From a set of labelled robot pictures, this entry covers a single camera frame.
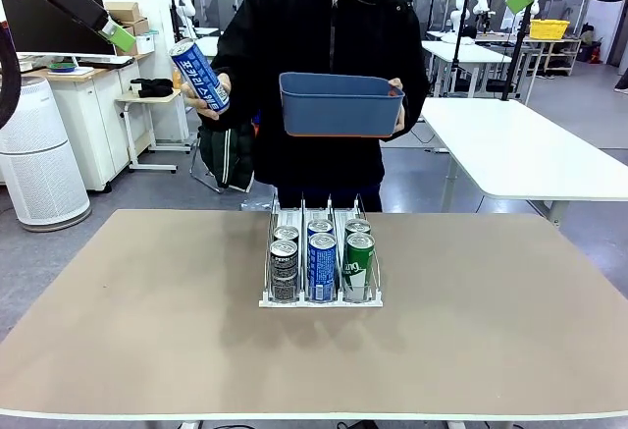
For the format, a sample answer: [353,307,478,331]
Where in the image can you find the blue Pocari Sweat can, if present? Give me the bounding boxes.
[169,39,233,115]
[306,218,335,240]
[307,233,339,302]

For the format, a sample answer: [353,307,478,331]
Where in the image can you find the blue plastic bin orange handles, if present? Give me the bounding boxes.
[278,71,406,138]

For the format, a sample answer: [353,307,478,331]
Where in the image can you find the person's left forearm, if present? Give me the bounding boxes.
[390,68,433,141]

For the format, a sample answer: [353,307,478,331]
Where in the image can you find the person's right forearm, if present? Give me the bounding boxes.
[198,55,257,132]

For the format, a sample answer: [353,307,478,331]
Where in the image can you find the green beverage can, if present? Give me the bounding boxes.
[343,232,377,302]
[344,218,373,239]

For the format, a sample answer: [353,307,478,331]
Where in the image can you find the clear white can dispenser rack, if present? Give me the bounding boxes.
[258,191,384,308]

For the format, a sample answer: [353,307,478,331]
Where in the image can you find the person's right hand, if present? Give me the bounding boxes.
[181,72,234,122]

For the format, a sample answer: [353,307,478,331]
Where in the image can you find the person's left hand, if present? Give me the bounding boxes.
[381,79,407,142]

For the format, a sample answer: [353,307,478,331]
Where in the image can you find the yellow plastic crate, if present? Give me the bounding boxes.
[529,19,572,40]

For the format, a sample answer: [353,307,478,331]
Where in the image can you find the black computer monitor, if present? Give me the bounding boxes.
[0,0,118,57]

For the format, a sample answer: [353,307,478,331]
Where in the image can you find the black tripod pole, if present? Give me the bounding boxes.
[499,4,536,102]

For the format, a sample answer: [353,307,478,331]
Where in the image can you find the black keyboard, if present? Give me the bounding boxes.
[77,55,134,69]

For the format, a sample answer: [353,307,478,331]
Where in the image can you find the metal shelf rack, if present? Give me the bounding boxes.
[522,35,584,78]

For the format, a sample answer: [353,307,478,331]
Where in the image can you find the white rectangular table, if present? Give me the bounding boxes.
[421,39,514,99]

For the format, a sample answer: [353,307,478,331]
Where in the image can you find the black folded clothing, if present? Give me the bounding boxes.
[130,77,175,100]

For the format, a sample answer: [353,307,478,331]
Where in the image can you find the white cabinet desk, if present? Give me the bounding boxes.
[47,63,134,192]

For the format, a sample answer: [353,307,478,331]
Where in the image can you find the wooden top side table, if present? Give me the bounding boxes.
[115,87,192,174]

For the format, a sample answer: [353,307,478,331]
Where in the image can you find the white cylindrical air purifier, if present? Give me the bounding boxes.
[0,77,93,233]

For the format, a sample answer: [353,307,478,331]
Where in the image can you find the white rounded table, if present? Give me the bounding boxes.
[420,98,628,224]

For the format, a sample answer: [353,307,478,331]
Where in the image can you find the person in black jacket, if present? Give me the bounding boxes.
[198,0,433,213]

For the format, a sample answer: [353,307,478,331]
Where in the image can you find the black Pepsi can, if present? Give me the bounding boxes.
[273,225,300,246]
[269,239,300,301]

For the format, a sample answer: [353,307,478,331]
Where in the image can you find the black left arm cable sleeve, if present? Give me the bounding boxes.
[0,21,24,129]

